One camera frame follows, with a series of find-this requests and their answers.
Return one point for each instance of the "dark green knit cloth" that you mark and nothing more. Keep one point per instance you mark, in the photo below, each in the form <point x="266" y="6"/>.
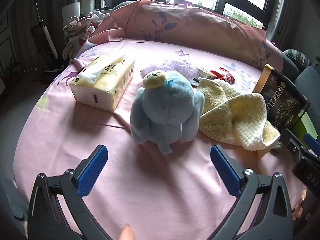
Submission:
<point x="277" y="147"/>

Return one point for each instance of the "pink bed sheet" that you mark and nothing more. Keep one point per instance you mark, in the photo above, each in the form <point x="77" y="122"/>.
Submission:
<point x="160" y="192"/>

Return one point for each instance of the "grey curtain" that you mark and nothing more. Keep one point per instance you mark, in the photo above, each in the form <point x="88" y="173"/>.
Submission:
<point x="282" y="10"/>

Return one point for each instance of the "floor mop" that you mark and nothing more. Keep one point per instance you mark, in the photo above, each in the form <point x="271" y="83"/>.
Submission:
<point x="47" y="35"/>

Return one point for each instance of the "dark grey sofa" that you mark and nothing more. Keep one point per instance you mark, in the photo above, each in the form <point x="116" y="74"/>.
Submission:
<point x="307" y="77"/>

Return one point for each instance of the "black planter box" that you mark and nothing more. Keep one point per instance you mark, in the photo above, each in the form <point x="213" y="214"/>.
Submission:
<point x="125" y="1"/>

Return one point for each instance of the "pink floral pillow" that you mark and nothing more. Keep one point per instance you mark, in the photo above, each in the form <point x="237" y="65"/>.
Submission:
<point x="200" y="25"/>

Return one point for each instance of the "yellow tissue pack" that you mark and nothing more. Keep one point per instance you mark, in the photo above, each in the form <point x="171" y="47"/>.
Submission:
<point x="107" y="80"/>

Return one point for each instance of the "black and gold tea box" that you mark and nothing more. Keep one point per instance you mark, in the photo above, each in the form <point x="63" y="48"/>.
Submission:
<point x="280" y="100"/>

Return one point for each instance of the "green box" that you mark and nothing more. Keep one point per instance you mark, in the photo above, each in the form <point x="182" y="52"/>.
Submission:
<point x="303" y="126"/>

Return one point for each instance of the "panelled cabinet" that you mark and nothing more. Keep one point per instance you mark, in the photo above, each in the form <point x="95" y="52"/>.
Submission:
<point x="7" y="42"/>

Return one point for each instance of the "person's left hand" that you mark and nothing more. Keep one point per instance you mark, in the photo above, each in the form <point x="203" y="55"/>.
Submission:
<point x="127" y="233"/>

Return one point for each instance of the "purple grey towel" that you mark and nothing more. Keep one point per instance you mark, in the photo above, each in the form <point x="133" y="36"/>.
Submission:
<point x="180" y="67"/>

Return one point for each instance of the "red white sock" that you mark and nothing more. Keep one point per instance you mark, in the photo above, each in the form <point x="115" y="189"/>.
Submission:
<point x="225" y="75"/>

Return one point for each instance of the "yellow towel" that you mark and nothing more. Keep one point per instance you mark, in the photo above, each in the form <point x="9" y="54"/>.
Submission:
<point x="232" y="115"/>

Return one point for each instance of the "person's right hand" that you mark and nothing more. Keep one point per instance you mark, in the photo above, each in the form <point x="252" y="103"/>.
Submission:
<point x="300" y="205"/>

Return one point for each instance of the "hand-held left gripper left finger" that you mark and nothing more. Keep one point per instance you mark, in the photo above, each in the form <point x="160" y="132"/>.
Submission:
<point x="92" y="173"/>

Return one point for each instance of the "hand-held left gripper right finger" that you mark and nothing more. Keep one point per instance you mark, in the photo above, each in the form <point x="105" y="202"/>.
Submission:
<point x="225" y="171"/>

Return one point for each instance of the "crumpled white cloth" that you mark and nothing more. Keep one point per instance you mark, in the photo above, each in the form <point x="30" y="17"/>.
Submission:
<point x="75" y="37"/>

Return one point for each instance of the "blue plush toy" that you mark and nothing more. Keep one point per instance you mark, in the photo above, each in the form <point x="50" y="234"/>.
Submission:
<point x="165" y="105"/>

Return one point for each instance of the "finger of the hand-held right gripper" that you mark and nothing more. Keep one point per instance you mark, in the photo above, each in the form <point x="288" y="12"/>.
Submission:
<point x="292" y="141"/>
<point x="312" y="142"/>

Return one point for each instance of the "patterned cushion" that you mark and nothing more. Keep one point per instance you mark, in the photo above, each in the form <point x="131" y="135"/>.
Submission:
<point x="297" y="56"/>

